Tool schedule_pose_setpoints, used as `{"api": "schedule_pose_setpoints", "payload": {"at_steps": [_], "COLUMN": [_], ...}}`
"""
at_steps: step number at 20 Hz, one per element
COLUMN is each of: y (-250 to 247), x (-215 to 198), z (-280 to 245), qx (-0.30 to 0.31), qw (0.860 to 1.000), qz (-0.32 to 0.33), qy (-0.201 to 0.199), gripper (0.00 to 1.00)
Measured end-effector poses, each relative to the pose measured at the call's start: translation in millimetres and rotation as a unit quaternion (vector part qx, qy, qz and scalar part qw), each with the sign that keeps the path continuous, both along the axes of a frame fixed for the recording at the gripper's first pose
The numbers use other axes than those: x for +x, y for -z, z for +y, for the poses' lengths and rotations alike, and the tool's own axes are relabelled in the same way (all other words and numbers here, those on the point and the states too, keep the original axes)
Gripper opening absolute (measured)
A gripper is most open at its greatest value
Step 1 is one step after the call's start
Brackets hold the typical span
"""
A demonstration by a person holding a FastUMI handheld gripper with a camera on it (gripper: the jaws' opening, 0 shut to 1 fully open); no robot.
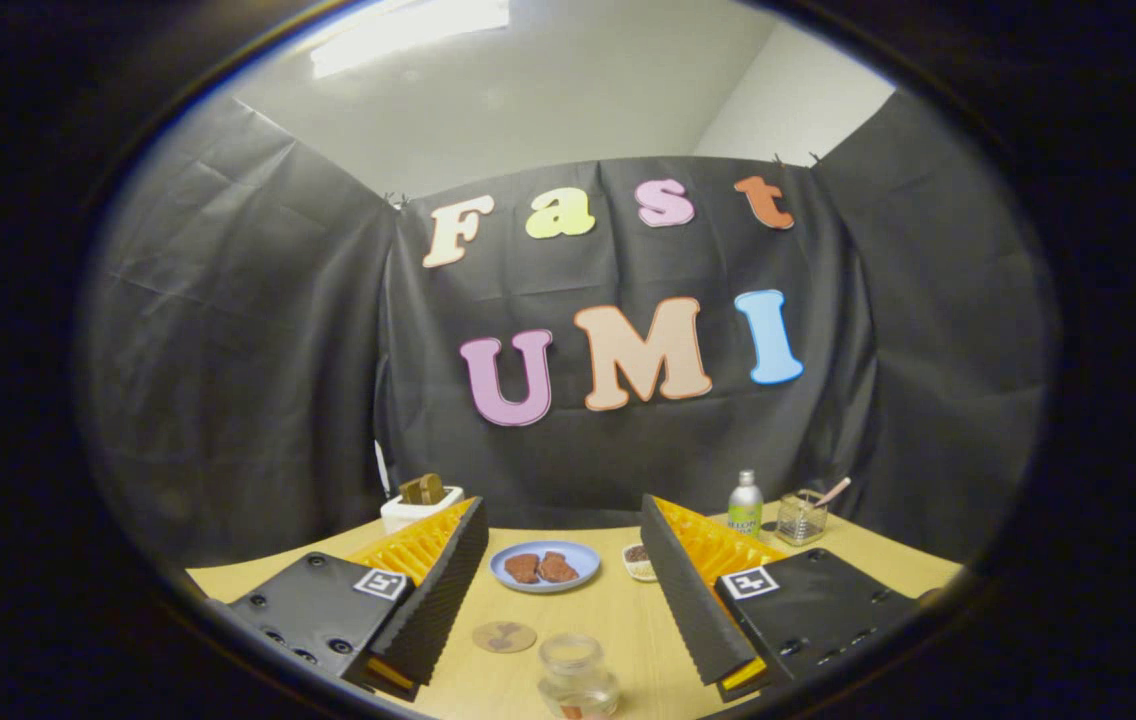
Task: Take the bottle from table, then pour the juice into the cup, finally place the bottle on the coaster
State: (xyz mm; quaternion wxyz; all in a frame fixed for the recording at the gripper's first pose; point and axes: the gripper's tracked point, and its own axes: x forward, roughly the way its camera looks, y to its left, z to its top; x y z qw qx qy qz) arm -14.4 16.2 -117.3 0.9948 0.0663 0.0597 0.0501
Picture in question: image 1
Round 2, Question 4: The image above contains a black backdrop cloth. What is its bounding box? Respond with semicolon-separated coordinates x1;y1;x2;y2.
78;92;1059;567

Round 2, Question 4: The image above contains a round cork coaster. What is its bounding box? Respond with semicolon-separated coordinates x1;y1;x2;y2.
472;621;538;655

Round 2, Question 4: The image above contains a clear square glass container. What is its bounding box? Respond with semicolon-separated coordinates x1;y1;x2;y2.
776;490;828;547

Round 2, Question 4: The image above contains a clear glass cup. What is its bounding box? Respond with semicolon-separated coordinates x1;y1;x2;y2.
538;633;620;720

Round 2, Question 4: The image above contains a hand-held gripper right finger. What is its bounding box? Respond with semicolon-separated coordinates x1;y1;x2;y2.
640;493;921;702

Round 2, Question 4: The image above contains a wooden table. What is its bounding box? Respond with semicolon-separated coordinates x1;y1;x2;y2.
186;502;963;720

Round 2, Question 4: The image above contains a white square box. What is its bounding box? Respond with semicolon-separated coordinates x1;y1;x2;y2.
380;486;465;535

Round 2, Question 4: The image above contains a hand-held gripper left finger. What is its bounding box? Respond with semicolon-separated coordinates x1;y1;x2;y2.
228;497;490;702

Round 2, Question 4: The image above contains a blue plate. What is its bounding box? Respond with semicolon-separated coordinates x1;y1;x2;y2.
490;541;602;594

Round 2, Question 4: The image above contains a silver green-label juice bottle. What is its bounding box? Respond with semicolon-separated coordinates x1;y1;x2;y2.
727;470;765;538

